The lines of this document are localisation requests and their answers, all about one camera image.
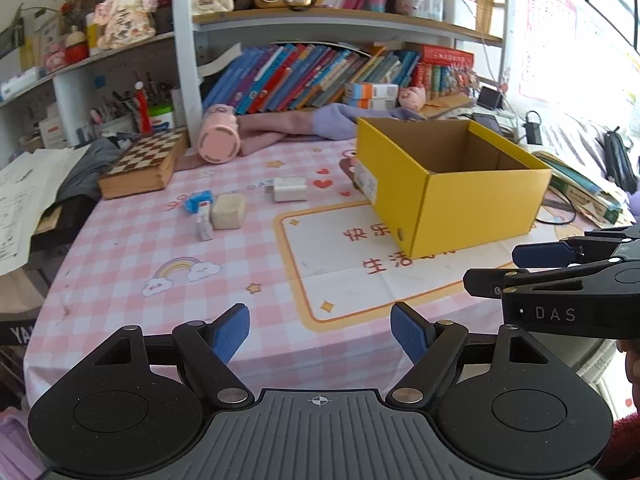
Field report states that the white storage box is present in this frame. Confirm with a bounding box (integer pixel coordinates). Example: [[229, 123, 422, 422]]
[[442, 0, 478, 31]]

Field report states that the grey cloth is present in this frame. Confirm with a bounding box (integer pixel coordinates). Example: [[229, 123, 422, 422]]
[[55, 135, 126, 206]]

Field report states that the black bag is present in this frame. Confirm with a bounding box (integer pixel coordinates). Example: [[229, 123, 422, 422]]
[[602, 130, 638, 193]]

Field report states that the pink wall poster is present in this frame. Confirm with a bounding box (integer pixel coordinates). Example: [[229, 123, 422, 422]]
[[517, 0, 640, 126]]

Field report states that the small black screen device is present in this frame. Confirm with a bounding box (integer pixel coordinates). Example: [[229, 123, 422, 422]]
[[475, 85, 503, 110]]

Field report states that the long white carton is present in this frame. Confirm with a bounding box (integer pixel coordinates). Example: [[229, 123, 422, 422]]
[[0, 67, 43, 103]]

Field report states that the black power adapter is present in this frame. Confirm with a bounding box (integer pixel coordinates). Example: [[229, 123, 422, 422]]
[[522, 111, 543, 147]]

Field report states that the black picture frame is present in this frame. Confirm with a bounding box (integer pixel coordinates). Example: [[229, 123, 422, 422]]
[[0, 5, 26, 61]]

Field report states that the black printed fabric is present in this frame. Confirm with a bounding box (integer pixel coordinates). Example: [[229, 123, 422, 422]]
[[0, 312, 38, 348]]

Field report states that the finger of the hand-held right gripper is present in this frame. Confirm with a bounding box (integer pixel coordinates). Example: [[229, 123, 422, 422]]
[[462, 255, 640, 301], [512, 224, 640, 268]]

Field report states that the holder of metal pens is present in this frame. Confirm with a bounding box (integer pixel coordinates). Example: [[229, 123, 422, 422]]
[[145, 77, 173, 106]]

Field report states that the white charger plug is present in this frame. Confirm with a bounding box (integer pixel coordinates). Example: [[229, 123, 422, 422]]
[[265, 176, 308, 204]]

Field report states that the pink cup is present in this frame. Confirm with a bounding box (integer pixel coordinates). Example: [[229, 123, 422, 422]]
[[197, 104, 242, 165]]

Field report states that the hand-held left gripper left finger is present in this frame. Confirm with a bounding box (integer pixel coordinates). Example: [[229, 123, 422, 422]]
[[92, 302, 256, 408]]

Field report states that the yellow cardboard box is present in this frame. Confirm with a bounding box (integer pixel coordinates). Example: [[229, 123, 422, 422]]
[[355, 116, 553, 259]]

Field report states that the small white stick box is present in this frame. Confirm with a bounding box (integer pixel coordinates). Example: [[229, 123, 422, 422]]
[[196, 207, 215, 242]]

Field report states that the brown kraft envelope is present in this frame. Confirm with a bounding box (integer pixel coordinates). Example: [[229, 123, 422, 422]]
[[425, 94, 476, 111]]

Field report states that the wooden chess box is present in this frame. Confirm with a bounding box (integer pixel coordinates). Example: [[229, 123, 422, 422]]
[[97, 126, 190, 200]]

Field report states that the row of blue red books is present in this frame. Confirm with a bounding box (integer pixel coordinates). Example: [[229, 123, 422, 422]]
[[202, 42, 476, 115]]

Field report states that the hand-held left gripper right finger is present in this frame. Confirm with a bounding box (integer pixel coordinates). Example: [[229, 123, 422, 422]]
[[385, 302, 553, 408]]

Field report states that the pink checked desktop cloth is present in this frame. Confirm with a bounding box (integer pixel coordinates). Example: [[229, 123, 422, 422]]
[[24, 132, 621, 411]]

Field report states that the red round figurine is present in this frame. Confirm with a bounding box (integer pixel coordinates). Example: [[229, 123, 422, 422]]
[[64, 25, 90, 66]]

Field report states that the purple pink backpack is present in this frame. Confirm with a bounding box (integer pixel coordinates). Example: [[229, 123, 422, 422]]
[[0, 405, 46, 480]]

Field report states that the stack of white papers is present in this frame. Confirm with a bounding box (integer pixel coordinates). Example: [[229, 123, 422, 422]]
[[0, 145, 93, 276]]

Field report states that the small pink box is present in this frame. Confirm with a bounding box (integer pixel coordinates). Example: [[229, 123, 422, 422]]
[[42, 45, 68, 72]]

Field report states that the black cable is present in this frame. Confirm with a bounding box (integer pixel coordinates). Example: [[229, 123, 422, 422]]
[[535, 192, 576, 226]]

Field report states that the red tassel ornament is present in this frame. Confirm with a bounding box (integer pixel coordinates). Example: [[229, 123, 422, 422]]
[[134, 82, 151, 133]]

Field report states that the white jar green lid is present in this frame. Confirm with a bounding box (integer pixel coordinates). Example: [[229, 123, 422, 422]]
[[149, 103, 176, 131]]

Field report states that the pen cup with pens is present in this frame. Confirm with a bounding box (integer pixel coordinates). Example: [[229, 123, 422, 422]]
[[90, 90, 136, 136]]

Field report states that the beige square block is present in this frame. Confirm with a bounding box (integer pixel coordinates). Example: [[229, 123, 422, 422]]
[[210, 193, 247, 231]]

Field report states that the beige cloth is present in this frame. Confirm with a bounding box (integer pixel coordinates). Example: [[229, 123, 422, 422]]
[[0, 265, 56, 321]]

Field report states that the stack of green books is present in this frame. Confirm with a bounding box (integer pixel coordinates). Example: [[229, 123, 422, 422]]
[[532, 150, 626, 226]]

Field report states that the colourful figure stand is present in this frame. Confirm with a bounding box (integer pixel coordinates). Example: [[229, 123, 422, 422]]
[[450, 65, 481, 95]]

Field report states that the white bookshelf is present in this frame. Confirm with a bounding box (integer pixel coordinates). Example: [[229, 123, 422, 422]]
[[0, 0, 508, 161]]

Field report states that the dark tablet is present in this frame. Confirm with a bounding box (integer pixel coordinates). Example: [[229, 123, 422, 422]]
[[472, 112, 503, 136]]

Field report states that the pink pig toy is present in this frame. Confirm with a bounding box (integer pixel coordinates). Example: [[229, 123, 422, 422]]
[[397, 85, 427, 110]]

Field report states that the orange blue medicine box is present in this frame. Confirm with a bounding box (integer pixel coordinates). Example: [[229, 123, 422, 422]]
[[345, 97, 398, 111], [344, 81, 399, 101]]

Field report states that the red thick book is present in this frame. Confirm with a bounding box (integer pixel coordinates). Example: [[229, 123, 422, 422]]
[[412, 44, 476, 66]]

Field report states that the pink paper figure decoration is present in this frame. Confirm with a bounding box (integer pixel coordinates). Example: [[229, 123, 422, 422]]
[[94, 0, 158, 51]]

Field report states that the white box red label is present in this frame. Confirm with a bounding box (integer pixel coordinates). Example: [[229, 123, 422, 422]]
[[39, 115, 68, 148]]

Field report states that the purple cloth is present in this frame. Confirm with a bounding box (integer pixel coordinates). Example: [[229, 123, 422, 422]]
[[312, 102, 426, 141]]

